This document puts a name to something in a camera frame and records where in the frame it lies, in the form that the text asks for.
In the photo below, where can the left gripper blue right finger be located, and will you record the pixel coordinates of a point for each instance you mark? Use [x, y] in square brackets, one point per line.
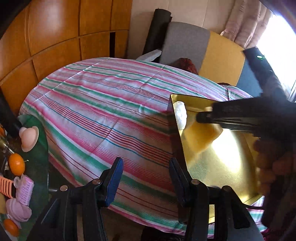
[232, 219]

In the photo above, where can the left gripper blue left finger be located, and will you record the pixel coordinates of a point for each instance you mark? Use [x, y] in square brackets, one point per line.
[58, 220]

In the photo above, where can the gold metal tray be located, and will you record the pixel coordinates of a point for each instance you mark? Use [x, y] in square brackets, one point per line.
[229, 160]

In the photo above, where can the round yellow sponge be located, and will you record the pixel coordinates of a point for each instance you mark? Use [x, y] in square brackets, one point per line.
[200, 135]

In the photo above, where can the clear plastic bag bundle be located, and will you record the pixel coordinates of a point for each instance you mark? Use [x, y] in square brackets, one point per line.
[180, 114]

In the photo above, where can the person's right hand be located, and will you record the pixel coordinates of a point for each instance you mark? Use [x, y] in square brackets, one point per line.
[273, 160]

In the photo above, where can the pink folded cloth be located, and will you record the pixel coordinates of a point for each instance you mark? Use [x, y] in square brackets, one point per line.
[18, 211]

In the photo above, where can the green glass nightstand top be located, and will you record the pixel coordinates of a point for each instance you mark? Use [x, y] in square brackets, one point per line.
[36, 168]

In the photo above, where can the lower orange fruit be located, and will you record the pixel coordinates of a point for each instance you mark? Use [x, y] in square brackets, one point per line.
[11, 227]

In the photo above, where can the orange fruit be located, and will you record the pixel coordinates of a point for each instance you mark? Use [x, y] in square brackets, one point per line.
[17, 164]
[11, 227]

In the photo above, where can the orange comb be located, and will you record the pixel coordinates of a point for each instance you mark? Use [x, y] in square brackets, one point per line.
[6, 187]

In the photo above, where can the upper orange fruit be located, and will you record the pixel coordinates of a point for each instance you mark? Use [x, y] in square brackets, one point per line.
[17, 164]

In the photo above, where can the grey yellow blue headboard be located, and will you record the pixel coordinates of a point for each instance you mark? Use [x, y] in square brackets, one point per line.
[215, 57]

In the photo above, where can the pink curtain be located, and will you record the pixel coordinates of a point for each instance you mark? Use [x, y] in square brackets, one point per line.
[247, 22]

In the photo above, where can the striped pink green bedspread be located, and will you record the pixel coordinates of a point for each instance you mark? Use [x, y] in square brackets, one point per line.
[96, 110]

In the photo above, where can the dark red cushion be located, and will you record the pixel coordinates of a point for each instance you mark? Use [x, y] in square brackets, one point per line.
[185, 64]

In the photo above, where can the white foam piece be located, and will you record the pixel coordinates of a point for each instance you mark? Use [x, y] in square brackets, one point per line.
[150, 56]

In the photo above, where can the black rolled mat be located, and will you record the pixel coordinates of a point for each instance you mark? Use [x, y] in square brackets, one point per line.
[157, 30]

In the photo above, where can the wooden wardrobe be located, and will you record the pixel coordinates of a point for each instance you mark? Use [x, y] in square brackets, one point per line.
[47, 35]

